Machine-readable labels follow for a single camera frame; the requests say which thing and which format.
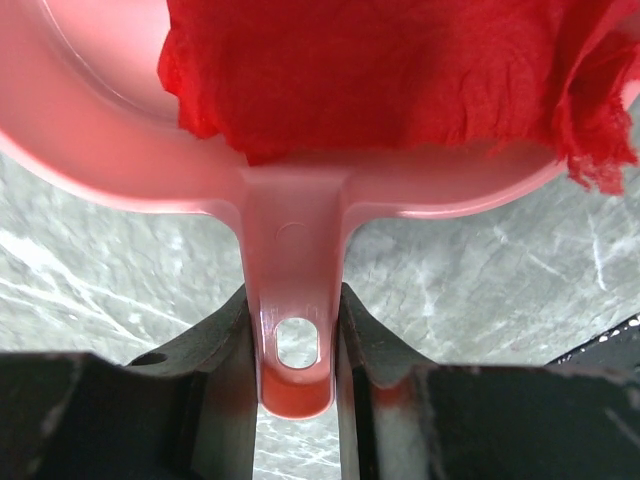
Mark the large red paper scrap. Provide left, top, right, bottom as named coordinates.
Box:
left=157, top=1, right=639, bottom=195

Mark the pink plastic dustpan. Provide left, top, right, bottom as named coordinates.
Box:
left=0, top=0, right=640, bottom=421

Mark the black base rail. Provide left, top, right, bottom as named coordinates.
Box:
left=549, top=314, right=639, bottom=374

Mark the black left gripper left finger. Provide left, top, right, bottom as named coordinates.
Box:
left=1, top=294, right=258, bottom=479

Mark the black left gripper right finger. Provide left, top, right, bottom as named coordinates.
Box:
left=335, top=287, right=639, bottom=479

